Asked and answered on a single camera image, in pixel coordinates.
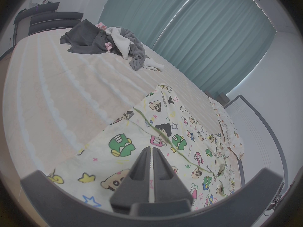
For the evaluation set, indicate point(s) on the white printed pillow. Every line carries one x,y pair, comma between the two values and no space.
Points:
230,131

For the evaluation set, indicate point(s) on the blue-green curtain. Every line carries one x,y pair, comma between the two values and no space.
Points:
224,44
142,8

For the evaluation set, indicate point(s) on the white printed pyjama top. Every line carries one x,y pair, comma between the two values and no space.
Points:
132,126

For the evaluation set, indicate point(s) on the grey bedside table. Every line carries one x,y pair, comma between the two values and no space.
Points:
222,97

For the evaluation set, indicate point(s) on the pile of clothes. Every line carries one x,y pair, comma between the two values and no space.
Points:
82,36

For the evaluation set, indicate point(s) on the bed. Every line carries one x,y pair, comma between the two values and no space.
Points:
59,91

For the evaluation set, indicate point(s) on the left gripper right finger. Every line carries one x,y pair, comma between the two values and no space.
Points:
175,190

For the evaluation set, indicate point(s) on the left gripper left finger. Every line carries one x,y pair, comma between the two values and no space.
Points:
125,193

